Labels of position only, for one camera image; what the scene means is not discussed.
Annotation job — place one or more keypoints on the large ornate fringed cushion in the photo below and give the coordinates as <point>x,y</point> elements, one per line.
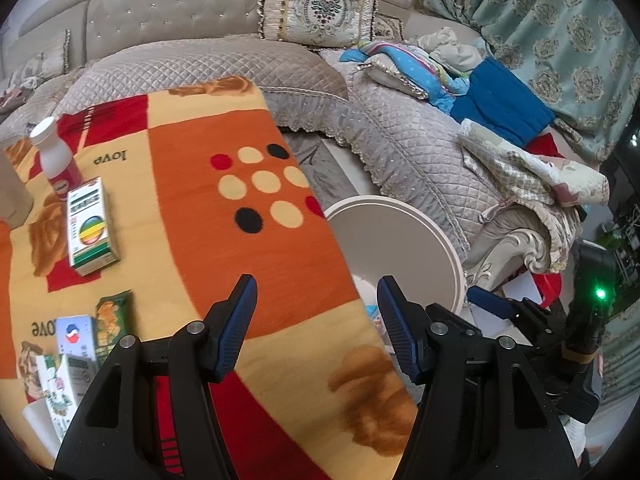
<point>320,5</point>

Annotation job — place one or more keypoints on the red cloth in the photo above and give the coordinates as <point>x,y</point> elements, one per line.
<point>542,146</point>

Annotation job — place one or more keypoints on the green snack packet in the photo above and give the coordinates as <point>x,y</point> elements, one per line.
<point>114,320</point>

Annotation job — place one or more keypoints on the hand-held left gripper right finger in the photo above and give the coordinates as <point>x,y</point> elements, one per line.
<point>397,330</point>

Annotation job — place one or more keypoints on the grey quilted sofa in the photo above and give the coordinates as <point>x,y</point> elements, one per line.
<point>175,10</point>

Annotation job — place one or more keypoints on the beige crumpled cloth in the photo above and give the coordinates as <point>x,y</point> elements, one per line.
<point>450,50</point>

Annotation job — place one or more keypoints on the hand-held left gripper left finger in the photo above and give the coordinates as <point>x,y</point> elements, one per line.
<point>237,330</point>

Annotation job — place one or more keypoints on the pile of clothes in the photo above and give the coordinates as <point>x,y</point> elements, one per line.
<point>12,92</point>

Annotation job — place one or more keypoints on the green white medicine box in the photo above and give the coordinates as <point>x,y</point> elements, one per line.
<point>92,230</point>

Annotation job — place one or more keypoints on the grey patterned rug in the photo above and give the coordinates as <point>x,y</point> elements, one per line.
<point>312,155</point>

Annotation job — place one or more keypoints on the teal patterned curtain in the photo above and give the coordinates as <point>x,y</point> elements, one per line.
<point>550,35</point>

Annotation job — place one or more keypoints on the small ornate cushion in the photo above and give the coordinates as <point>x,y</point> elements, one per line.
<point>390,27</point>

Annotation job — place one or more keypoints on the beige patchwork quilt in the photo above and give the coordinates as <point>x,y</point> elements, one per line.
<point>510,165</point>

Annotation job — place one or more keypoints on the white milk carton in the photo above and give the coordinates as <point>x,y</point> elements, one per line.
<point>376,317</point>

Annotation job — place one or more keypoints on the white round waste bin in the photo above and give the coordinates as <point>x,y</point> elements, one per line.
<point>395,240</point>

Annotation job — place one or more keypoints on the white green floral carton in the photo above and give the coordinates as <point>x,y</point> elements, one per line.
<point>57,390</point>

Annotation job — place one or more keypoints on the dark blue blanket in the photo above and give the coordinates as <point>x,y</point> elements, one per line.
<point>500,100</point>

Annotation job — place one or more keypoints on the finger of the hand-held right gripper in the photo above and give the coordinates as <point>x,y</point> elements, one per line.
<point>487,300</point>

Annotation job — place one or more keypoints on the red orange printed blanket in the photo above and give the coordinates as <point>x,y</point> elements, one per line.
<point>200,135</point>

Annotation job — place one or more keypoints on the beige lace-edged pillow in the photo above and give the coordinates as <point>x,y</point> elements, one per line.
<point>392,74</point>

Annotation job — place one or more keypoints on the beige floral cushion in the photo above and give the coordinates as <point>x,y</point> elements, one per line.
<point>45,57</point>

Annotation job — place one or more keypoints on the white red-label medicine bottle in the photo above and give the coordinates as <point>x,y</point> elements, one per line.
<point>60,165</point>

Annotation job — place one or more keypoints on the blue white small box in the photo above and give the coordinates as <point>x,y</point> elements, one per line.
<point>75,335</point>

